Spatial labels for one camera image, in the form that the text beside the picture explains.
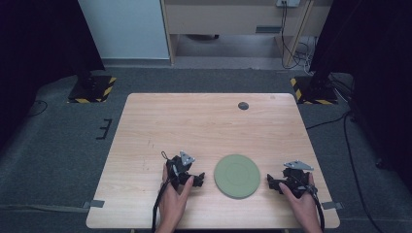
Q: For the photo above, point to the dark round table grommet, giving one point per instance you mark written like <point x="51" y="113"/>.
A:
<point x="243" y="106"/>

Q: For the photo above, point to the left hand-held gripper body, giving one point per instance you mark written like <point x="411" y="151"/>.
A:
<point x="179" y="168"/>

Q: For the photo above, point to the black striped stand base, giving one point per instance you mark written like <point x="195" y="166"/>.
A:
<point x="97" y="92"/>
<point x="311" y="93"/>

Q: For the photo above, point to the black curtain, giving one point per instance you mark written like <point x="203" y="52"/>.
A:
<point x="372" y="48"/>
<point x="35" y="48"/>

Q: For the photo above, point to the person's left hand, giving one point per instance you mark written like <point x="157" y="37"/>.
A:
<point x="173" y="207"/>

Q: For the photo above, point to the grey tape strip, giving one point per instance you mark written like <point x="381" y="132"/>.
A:
<point x="94" y="204"/>
<point x="331" y="205"/>

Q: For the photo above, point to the person's right hand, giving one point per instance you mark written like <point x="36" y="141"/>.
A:
<point x="304" y="208"/>

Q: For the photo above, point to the grey power strip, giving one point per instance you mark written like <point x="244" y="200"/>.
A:
<point x="287" y="3"/>

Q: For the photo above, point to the green round plate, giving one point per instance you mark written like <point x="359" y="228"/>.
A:
<point x="237" y="176"/>

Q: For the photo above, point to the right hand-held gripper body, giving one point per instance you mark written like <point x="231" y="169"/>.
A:
<point x="296" y="179"/>

